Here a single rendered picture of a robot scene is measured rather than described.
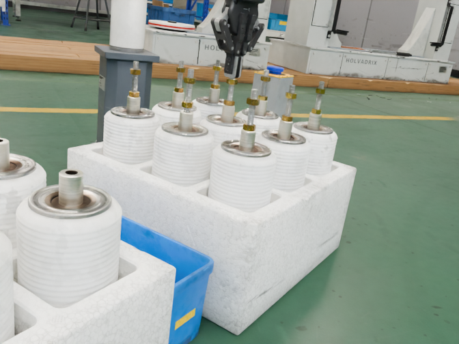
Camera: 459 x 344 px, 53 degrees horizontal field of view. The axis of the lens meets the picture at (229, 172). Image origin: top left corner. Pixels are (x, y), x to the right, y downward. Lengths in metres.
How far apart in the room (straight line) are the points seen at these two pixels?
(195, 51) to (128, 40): 1.71
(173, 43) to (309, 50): 1.01
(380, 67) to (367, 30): 4.00
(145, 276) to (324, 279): 0.47
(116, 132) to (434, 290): 0.65
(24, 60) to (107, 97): 1.43
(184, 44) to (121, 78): 1.69
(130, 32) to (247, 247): 0.80
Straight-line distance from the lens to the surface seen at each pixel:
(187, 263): 0.67
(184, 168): 0.72
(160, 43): 2.90
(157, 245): 0.70
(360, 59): 3.71
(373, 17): 7.77
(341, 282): 0.90
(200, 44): 2.99
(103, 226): 0.44
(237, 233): 0.64
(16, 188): 0.52
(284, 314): 0.77
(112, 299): 0.45
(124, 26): 1.29
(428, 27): 4.39
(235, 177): 0.65
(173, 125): 0.77
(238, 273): 0.66
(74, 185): 0.45
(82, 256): 0.44
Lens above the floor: 0.44
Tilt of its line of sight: 19 degrees down
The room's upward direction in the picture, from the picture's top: 8 degrees clockwise
